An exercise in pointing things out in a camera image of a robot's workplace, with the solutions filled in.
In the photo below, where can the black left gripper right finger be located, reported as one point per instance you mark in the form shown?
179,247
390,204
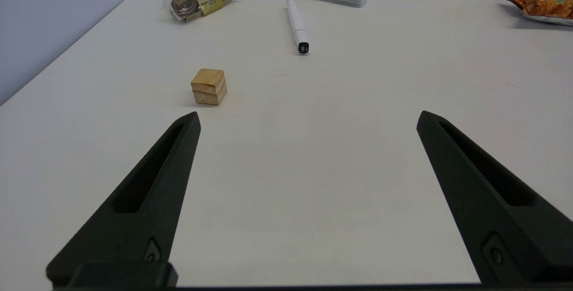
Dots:
506,228

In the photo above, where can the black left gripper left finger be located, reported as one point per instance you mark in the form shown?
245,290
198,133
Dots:
134,219

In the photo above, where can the white marker with black cap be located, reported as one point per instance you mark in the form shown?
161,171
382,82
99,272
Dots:
295,24

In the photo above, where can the small wooden cube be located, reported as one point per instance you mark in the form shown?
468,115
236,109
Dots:
208,87

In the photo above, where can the orange snack bag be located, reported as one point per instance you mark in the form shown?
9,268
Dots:
544,2

